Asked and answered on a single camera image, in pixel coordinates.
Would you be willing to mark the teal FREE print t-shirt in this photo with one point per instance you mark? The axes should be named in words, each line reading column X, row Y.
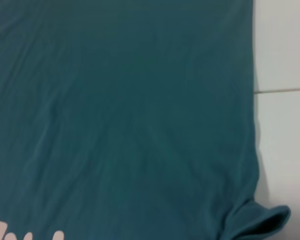
column 115, row 112

